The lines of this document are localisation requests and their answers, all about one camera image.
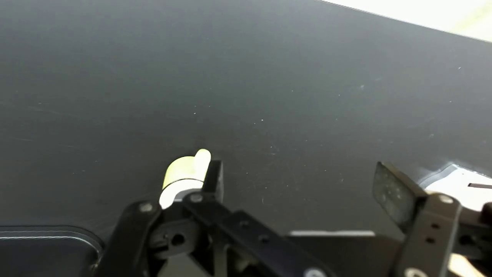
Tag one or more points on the white flat sheet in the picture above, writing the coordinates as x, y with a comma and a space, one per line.
457, 186

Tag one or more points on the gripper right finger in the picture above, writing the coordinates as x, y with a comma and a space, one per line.
426, 227

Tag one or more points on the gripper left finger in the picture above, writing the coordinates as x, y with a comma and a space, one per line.
246, 231

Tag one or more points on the black stitched mat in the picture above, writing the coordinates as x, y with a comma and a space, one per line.
42, 254

